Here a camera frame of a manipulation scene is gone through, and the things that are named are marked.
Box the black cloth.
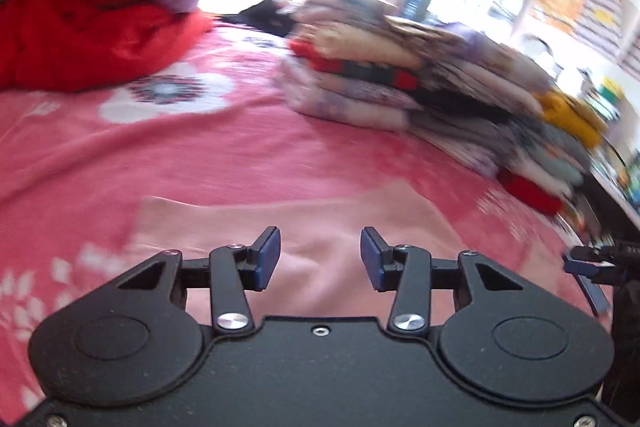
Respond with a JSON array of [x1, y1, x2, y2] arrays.
[[239, 0, 301, 38]]

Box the red wall chart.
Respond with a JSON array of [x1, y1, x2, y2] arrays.
[[575, 0, 627, 58]]

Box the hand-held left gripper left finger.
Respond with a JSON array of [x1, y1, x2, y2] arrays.
[[116, 226, 282, 338]]

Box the pink floral blanket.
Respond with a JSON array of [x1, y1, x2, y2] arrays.
[[0, 9, 616, 413]]

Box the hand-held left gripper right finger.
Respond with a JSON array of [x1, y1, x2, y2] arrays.
[[359, 226, 525, 338]]

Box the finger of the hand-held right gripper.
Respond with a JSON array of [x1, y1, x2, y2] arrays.
[[562, 243, 623, 283], [577, 274, 612, 317]]

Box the pink pants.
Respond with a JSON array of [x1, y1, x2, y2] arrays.
[[127, 179, 463, 323]]

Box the black desk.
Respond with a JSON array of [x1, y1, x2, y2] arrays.
[[585, 167, 640, 238]]

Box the pile of folded clothes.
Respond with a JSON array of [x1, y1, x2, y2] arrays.
[[274, 0, 608, 215]]

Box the bookshelf with books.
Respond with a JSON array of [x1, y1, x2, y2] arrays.
[[575, 72, 640, 208]]

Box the red blanket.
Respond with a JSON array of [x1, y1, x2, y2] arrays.
[[0, 0, 215, 94]]

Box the person's dark clothing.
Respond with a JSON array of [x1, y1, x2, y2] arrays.
[[600, 284, 640, 427]]

